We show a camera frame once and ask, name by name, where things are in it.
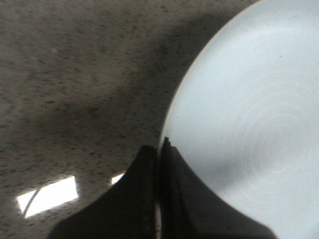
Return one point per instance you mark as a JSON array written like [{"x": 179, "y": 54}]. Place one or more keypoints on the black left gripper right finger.
[{"x": 190, "y": 210}]

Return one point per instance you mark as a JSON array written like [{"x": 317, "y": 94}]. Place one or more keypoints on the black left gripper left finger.
[{"x": 125, "y": 211}]

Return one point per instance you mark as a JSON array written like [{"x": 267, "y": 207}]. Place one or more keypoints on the light blue round plate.
[{"x": 246, "y": 116}]

